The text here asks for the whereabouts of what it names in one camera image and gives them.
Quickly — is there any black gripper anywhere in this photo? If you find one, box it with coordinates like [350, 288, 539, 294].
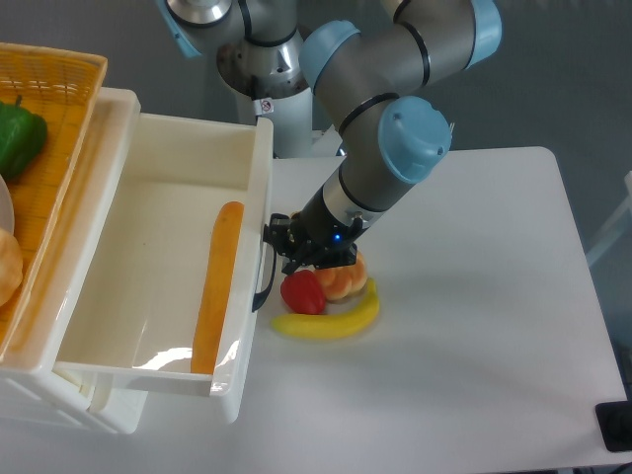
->
[264, 212, 358, 275]

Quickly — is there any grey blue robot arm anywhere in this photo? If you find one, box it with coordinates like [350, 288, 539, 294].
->
[158, 1, 503, 274]

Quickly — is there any white drawer cabinet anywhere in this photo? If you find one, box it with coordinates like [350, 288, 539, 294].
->
[1, 88, 147, 434]

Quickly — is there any red bell pepper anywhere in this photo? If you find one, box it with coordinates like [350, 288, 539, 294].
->
[280, 270, 326, 315]

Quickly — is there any braided bread roll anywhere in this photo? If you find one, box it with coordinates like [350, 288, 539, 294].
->
[314, 252, 368, 302]

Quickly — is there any long baguette bread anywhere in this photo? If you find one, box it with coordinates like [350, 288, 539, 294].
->
[191, 201, 244, 374]

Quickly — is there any yellow banana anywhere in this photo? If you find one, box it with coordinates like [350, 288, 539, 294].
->
[271, 278, 380, 341]

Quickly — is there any orange plastic basket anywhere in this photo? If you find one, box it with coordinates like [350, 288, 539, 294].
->
[1, 42, 108, 353]

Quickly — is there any round bread bun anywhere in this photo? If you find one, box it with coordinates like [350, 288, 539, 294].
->
[0, 228, 23, 305]

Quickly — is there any white plate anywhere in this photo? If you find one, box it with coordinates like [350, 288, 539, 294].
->
[0, 178, 15, 234]

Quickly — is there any green bell pepper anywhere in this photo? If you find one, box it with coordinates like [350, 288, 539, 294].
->
[1, 95, 48, 182]

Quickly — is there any black device at edge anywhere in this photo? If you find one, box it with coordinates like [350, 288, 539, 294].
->
[594, 401, 631, 452]

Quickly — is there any white chair frame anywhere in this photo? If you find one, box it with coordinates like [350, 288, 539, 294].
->
[586, 172, 631, 268]

